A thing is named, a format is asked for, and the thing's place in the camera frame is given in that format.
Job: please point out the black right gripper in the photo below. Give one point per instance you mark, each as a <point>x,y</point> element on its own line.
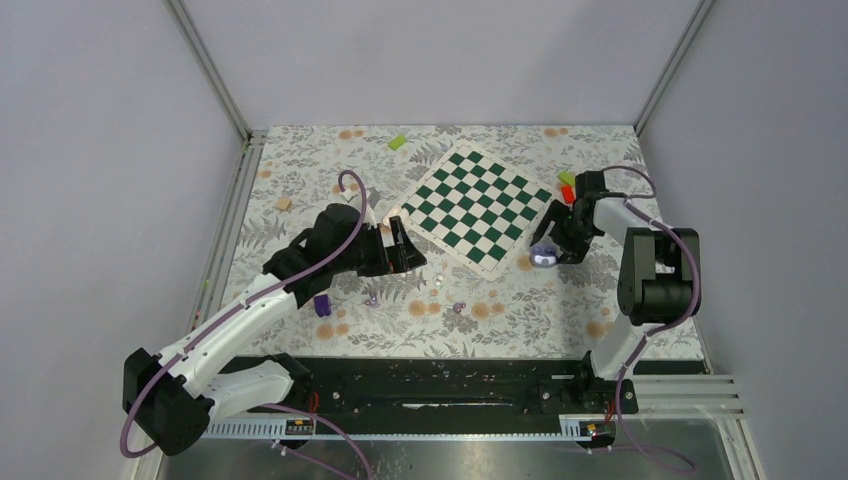
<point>575,250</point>

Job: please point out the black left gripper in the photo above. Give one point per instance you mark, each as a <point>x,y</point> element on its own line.
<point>407,257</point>

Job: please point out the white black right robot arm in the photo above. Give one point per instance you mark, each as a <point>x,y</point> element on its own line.
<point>659,283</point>

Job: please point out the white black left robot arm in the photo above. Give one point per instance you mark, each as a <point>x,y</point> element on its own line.
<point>173,395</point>

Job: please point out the white earbud charging case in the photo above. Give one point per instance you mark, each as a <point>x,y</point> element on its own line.
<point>393,212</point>

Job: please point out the red block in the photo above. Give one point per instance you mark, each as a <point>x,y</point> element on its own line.
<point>568,195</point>

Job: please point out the lime green block right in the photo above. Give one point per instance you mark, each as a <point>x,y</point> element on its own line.
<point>566,178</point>

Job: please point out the lime green block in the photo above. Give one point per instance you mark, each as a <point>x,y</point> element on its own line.
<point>566,178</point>
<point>397,142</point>

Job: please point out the floral patterned table mat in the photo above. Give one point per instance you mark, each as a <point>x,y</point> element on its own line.
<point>527,312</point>

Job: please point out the green white chessboard mat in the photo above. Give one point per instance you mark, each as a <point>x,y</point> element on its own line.
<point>476,207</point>

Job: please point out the purple block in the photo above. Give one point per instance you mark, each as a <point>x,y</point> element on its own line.
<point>322,305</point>

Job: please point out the lime green block far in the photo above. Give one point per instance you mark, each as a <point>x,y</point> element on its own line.
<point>397,142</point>

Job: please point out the small wooden cube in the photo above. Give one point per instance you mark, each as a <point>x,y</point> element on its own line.
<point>284,204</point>

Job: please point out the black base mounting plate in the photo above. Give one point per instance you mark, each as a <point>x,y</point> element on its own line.
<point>438,396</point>

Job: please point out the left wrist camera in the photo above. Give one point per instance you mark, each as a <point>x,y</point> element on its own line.
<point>350,196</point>

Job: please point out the left aluminium frame post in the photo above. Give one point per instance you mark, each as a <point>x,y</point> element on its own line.
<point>193,38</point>

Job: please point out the aluminium frame post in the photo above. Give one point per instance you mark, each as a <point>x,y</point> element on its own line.
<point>193,38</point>
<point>675,60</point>

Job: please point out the right aluminium frame post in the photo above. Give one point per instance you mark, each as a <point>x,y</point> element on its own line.
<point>675,60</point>

